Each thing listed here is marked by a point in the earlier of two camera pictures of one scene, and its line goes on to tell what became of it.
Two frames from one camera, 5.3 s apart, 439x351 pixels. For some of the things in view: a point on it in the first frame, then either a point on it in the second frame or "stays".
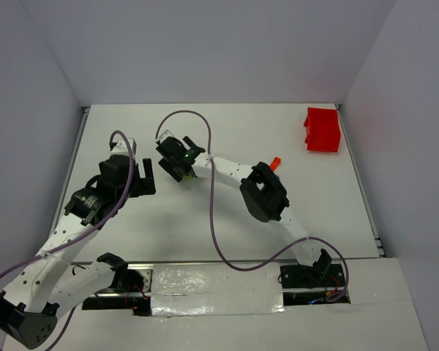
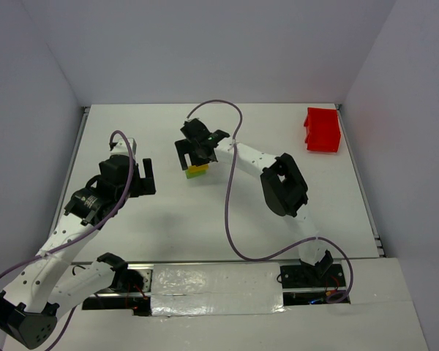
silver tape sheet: x=216 y=289 stays
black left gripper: x=140 y=183 stays
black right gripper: x=173 y=161 -> x=196 y=151
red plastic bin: x=323 y=129 stays
